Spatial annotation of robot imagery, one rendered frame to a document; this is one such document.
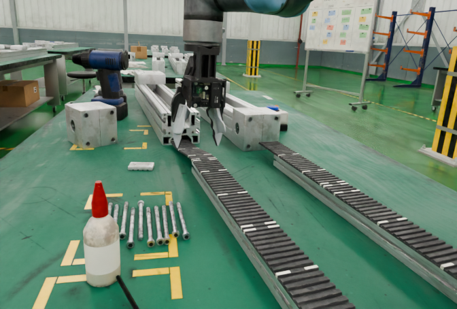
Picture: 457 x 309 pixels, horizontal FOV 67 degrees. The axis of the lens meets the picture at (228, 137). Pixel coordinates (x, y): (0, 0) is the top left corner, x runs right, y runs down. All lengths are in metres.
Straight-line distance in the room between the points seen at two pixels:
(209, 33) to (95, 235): 0.41
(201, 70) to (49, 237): 0.37
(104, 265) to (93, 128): 0.53
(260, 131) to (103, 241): 0.57
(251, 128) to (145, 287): 0.54
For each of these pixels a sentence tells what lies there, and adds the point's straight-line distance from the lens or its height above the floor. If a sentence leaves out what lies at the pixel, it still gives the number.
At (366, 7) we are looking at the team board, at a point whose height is 1.67.
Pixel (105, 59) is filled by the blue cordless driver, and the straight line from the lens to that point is 1.19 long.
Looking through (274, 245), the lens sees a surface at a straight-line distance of 0.44.
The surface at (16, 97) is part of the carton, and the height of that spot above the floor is 0.33.
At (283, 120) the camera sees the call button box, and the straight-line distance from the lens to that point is 1.11.
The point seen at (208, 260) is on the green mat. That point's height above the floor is 0.78.
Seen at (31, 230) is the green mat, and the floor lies 0.78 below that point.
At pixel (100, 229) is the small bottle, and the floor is 0.85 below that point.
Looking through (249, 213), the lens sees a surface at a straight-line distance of 0.50.
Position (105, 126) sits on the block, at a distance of 0.92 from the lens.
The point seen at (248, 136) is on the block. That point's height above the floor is 0.82.
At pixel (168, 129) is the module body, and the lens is 0.91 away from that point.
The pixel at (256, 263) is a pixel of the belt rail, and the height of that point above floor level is 0.79.
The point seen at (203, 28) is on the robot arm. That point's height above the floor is 1.07.
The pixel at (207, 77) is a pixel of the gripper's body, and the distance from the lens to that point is 0.66.
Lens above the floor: 1.05
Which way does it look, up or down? 15 degrees down
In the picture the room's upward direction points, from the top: 3 degrees clockwise
